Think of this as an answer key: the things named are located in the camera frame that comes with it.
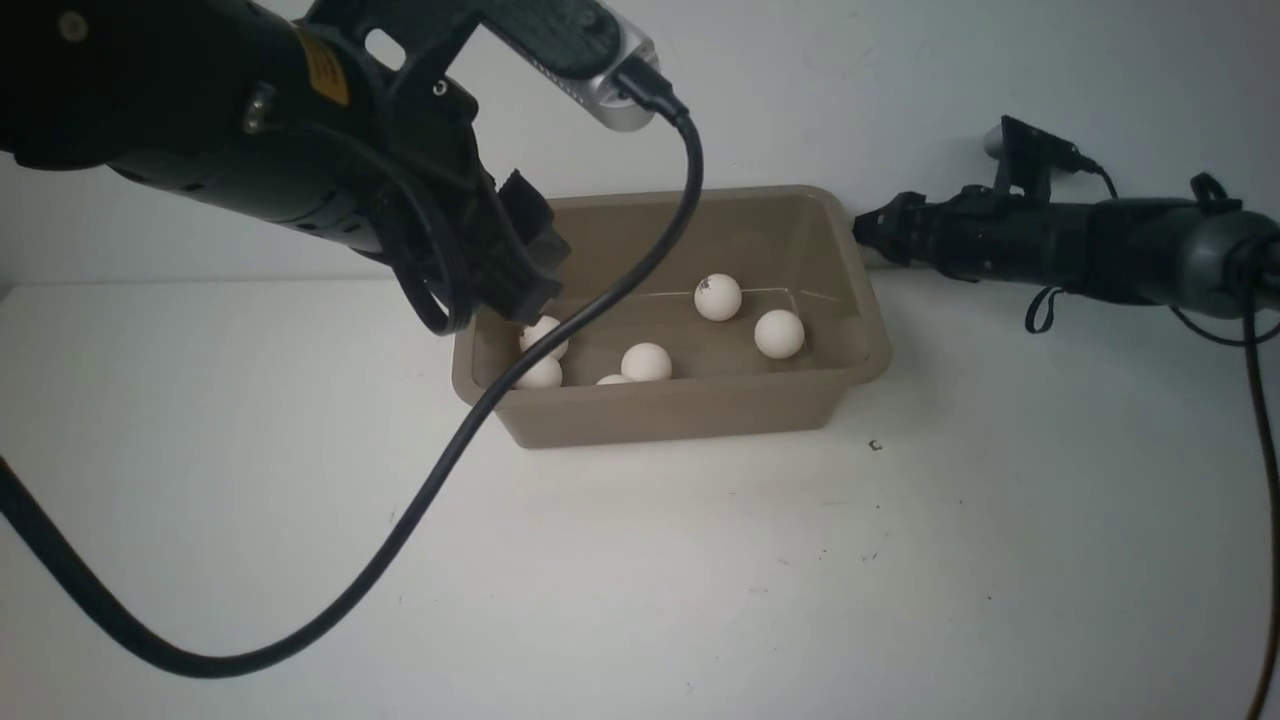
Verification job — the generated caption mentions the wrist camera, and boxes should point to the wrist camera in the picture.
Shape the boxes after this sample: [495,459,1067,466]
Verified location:
[305,0,660,133]
[982,115,1105,202]

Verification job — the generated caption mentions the black camera cable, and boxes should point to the black camera cable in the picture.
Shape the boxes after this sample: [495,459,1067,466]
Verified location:
[0,60,705,680]
[1091,160,1280,720]

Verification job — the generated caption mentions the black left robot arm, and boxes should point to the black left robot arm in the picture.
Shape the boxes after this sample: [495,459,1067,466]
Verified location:
[3,1,570,334]

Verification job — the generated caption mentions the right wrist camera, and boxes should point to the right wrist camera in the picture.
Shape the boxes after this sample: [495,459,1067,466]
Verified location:
[982,115,1105,202]

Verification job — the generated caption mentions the white ball with black mark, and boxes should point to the white ball with black mark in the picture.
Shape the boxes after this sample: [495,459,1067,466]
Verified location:
[518,315,570,361]

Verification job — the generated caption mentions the black left camera cable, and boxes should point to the black left camera cable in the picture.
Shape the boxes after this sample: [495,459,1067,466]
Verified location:
[0,60,705,680]

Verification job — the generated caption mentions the black right camera cable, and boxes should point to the black right camera cable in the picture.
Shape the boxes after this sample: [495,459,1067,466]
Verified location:
[1091,160,1280,720]

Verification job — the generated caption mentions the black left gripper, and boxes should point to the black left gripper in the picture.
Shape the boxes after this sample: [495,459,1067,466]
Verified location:
[300,29,573,336]

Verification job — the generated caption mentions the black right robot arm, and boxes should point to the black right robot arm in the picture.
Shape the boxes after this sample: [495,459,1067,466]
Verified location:
[852,174,1277,319]

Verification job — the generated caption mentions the white ball with red logo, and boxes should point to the white ball with red logo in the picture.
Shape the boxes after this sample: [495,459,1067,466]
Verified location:
[515,356,564,389]

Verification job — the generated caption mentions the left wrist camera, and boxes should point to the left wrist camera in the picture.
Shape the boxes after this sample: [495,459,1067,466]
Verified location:
[305,0,660,133]

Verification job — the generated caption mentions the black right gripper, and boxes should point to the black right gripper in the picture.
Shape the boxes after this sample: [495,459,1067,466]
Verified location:
[852,184,1091,286]

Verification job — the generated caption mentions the tan plastic storage bin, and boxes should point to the tan plastic storage bin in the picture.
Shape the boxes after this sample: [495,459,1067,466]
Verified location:
[494,184,892,448]

